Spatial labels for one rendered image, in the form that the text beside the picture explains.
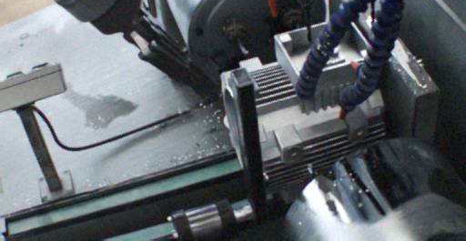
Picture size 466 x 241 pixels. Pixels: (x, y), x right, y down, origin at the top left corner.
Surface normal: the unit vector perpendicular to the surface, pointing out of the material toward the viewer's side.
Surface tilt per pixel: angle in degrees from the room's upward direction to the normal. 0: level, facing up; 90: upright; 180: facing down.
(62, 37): 0
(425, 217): 2
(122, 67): 0
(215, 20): 90
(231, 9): 90
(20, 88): 54
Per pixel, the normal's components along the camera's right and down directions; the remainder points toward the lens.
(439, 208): 0.11, -0.77
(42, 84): 0.18, 0.08
